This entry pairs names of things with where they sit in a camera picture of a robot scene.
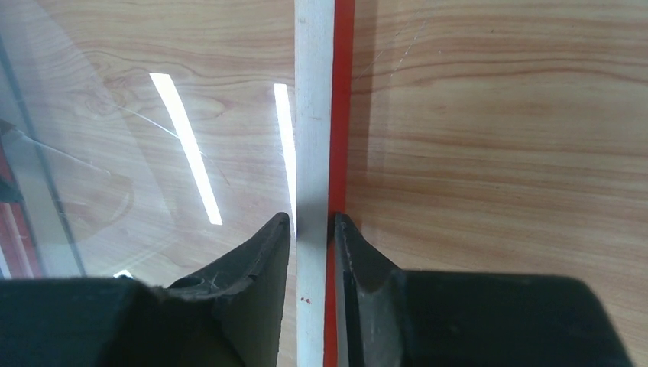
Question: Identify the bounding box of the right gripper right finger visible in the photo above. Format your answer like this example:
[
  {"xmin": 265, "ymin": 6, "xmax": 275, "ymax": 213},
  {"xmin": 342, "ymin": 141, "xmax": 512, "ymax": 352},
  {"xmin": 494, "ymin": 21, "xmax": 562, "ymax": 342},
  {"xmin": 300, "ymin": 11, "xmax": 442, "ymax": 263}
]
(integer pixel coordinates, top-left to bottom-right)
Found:
[{"xmin": 334, "ymin": 213, "xmax": 632, "ymax": 366}]

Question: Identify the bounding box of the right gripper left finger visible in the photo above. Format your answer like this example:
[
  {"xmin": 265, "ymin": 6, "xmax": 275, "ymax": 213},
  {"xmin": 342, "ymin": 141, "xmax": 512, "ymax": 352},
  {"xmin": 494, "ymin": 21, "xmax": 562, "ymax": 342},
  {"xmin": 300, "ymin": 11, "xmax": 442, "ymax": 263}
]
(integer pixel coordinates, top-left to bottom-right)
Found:
[{"xmin": 1, "ymin": 213, "xmax": 291, "ymax": 366}]

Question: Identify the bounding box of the clear acrylic sheet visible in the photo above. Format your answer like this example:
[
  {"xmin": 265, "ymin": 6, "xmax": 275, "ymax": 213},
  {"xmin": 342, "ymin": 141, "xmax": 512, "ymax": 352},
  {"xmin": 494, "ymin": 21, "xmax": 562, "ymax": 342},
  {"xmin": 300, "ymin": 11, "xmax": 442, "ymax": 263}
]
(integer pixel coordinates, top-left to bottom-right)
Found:
[{"xmin": 1, "ymin": 1, "xmax": 294, "ymax": 284}]

